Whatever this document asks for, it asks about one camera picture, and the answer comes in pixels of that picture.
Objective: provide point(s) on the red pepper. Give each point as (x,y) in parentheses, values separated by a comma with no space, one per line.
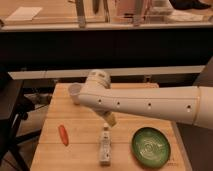
(63,135)

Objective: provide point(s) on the green plate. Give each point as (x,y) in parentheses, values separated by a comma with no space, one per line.
(150,147)

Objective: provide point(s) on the white squeeze bottle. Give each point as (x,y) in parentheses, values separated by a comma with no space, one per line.
(105,146)

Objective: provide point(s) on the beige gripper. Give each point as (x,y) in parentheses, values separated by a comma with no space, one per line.
(108,117)

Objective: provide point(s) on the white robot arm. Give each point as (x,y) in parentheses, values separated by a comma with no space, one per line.
(190,104)

